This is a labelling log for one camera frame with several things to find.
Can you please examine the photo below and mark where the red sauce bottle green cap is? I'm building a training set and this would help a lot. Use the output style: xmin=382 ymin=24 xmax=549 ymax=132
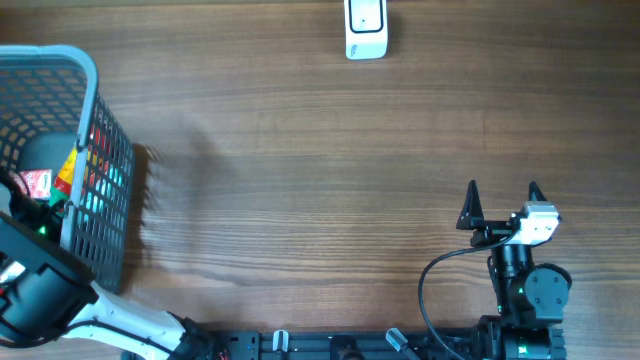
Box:
xmin=48 ymin=148 xmax=77 ymax=207

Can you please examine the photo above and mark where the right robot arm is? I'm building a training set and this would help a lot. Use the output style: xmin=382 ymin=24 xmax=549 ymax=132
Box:
xmin=456 ymin=180 xmax=572 ymax=360

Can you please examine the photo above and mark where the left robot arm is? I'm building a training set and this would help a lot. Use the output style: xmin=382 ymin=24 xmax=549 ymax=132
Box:
xmin=1 ymin=169 xmax=223 ymax=359

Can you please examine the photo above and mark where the white barcode scanner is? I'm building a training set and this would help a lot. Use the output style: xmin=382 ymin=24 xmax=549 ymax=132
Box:
xmin=343 ymin=0 xmax=389 ymax=61

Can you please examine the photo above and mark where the small red box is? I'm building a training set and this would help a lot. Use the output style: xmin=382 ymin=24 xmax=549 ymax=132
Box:
xmin=18 ymin=169 xmax=52 ymax=200

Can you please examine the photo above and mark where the grey plastic mesh basket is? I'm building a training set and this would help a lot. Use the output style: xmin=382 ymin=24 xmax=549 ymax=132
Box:
xmin=1 ymin=45 xmax=135 ymax=293

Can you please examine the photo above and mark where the right camera cable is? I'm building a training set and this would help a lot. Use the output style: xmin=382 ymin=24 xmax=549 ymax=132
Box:
xmin=418 ymin=229 xmax=521 ymax=360

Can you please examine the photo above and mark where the camera cable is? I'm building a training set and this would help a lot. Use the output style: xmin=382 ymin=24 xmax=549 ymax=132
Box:
xmin=0 ymin=319 xmax=181 ymax=356
xmin=418 ymin=229 xmax=521 ymax=360

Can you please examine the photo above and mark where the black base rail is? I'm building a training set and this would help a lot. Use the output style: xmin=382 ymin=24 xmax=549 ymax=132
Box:
xmin=121 ymin=328 xmax=568 ymax=360

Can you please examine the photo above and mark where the left camera cable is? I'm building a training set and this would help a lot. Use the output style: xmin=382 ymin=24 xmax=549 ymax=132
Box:
xmin=0 ymin=319 xmax=181 ymax=356

